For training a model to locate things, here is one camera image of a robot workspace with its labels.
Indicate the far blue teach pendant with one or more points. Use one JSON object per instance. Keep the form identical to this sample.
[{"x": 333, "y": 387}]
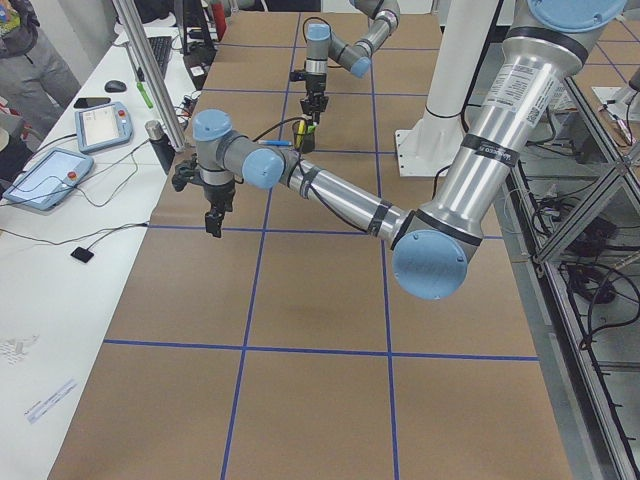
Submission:
[{"x": 102, "y": 127}]

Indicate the near blue teach pendant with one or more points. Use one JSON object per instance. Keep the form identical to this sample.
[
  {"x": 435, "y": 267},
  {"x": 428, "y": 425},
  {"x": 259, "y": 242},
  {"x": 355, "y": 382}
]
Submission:
[{"x": 50, "y": 180}]

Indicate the black keyboard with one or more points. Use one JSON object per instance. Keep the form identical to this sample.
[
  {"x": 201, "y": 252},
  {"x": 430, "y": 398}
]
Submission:
[{"x": 161, "y": 47}]

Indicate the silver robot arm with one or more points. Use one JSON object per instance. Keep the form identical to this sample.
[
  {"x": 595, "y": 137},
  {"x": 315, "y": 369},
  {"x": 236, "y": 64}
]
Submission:
[
  {"x": 468, "y": 161},
  {"x": 324, "y": 44}
]

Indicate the aluminium frame post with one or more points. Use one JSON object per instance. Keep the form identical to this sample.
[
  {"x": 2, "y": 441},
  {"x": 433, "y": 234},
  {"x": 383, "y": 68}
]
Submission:
[{"x": 130, "y": 19}]

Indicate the person in grey clothes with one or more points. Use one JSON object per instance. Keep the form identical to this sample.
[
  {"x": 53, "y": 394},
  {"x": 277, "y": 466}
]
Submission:
[{"x": 35, "y": 79}]

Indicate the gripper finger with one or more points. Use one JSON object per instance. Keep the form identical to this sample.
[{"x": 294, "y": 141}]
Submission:
[
  {"x": 319, "y": 105},
  {"x": 210, "y": 222},
  {"x": 307, "y": 109},
  {"x": 217, "y": 223}
]

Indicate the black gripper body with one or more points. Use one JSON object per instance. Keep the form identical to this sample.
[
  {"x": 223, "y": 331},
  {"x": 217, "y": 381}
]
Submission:
[
  {"x": 218, "y": 192},
  {"x": 315, "y": 86}
]

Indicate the blue teach pendant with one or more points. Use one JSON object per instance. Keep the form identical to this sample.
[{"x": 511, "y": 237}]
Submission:
[
  {"x": 102, "y": 127},
  {"x": 50, "y": 180}
]

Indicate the black steel water bottle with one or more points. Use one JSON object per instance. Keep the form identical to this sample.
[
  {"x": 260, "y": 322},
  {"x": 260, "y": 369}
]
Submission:
[{"x": 161, "y": 144}]

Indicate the black computer mouse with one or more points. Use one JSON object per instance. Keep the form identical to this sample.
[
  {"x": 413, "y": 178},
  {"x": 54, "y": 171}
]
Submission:
[{"x": 115, "y": 86}]

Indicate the small black square pad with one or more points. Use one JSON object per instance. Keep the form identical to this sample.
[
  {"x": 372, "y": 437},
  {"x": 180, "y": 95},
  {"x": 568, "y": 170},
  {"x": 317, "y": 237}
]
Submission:
[{"x": 82, "y": 254}]

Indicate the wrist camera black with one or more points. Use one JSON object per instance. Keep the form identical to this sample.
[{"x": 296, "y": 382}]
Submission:
[
  {"x": 297, "y": 76},
  {"x": 186, "y": 172}
]

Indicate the black smartphone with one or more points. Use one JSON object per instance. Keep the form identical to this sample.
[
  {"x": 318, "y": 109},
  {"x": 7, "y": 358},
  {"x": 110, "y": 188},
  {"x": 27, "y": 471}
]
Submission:
[{"x": 90, "y": 102}]

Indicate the green plastic tool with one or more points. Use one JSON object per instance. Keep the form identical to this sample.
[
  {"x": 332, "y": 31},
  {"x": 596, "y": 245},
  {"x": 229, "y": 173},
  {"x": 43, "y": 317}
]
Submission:
[{"x": 144, "y": 94}]

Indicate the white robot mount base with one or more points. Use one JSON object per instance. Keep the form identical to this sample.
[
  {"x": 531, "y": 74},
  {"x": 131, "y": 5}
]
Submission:
[{"x": 434, "y": 140}]

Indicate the black mesh pen cup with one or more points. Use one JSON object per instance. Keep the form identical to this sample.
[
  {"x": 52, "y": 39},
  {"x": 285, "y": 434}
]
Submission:
[{"x": 309, "y": 144}]

